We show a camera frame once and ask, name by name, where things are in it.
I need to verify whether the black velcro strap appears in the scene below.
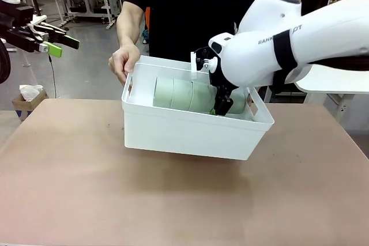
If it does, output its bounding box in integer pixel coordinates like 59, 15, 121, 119
273, 29, 299, 71

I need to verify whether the crumpled white paper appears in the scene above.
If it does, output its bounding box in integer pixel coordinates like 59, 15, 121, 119
19, 84, 44, 100

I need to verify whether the white work table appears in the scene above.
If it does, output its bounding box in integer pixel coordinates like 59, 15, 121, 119
293, 64, 369, 117

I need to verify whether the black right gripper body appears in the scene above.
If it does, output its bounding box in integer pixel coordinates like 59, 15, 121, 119
208, 67, 240, 103

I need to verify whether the thin black cable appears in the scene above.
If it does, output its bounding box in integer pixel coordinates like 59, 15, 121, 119
48, 54, 58, 99

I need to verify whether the brown cardboard box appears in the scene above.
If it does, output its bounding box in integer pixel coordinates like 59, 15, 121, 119
12, 89, 49, 122

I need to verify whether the white side table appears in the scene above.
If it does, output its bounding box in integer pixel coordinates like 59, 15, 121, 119
27, 14, 47, 32

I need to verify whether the person's right forearm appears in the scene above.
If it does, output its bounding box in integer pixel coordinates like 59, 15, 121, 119
116, 8, 145, 51

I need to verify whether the person's right hand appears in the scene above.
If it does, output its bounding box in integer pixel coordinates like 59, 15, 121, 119
108, 44, 142, 86

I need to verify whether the black sleeved right arm cable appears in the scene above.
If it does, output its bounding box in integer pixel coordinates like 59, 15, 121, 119
272, 55, 369, 94

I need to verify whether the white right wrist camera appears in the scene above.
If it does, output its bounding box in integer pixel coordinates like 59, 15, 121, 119
190, 47, 219, 80

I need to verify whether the person in black t-shirt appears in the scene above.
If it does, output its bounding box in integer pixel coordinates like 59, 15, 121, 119
123, 0, 262, 62

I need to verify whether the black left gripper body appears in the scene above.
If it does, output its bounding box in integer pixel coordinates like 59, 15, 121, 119
0, 0, 35, 39

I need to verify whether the white plastic basket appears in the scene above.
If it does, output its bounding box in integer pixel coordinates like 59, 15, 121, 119
121, 55, 274, 161

